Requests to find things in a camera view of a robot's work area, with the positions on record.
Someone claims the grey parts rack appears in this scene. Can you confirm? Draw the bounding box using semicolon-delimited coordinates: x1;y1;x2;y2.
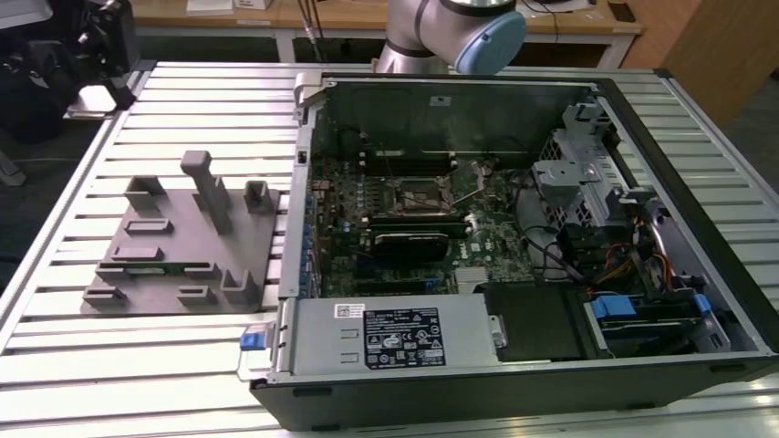
80;149;286;316

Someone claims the black expansion slot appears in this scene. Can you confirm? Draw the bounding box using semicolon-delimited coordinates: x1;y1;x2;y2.
355;278;427;296

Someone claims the silver heat sink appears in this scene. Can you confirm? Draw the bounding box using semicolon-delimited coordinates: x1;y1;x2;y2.
455;267;493;291

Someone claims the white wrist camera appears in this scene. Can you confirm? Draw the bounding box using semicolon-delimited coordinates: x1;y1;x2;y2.
0;0;58;29

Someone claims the grey case handle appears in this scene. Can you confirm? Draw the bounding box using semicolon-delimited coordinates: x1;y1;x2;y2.
291;71;335;123

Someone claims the green motherboard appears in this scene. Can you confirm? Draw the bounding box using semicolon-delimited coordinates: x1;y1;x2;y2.
307;154;537;297

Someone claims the brown wooden cabinet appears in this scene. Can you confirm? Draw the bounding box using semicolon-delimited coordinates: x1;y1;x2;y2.
619;0;779;131

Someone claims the white paper sheet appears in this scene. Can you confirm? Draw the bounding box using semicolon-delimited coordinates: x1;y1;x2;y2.
186;0;234;16

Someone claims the coloured wire bundle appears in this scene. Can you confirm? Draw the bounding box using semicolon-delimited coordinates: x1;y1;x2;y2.
583;241;677;293

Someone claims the black graphics card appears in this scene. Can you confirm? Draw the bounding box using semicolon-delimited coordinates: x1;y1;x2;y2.
370;230;453;266

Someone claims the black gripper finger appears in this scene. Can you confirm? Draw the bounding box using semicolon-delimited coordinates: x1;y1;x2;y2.
106;74;138;111

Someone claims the black PC case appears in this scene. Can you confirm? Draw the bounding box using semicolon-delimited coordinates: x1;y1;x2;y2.
249;68;779;433

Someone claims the silver power supply unit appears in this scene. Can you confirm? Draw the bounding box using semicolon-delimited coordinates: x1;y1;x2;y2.
286;294;510;375

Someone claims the black plastic shroud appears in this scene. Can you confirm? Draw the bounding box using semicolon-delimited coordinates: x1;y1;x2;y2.
486;282;590;361

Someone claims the wooden desk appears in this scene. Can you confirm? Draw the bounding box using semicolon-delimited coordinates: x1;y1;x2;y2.
131;0;647;69

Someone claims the metal socket cover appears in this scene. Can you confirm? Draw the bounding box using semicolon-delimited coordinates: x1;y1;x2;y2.
446;158;490;206

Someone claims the green RAM stick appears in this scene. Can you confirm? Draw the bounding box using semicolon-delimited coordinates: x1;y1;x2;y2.
124;266;185;278

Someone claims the silver drive cage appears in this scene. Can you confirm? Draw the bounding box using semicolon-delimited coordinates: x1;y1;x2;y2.
529;102;659;229

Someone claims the CPU socket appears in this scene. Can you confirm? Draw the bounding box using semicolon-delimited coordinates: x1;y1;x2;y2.
391;176;457;216

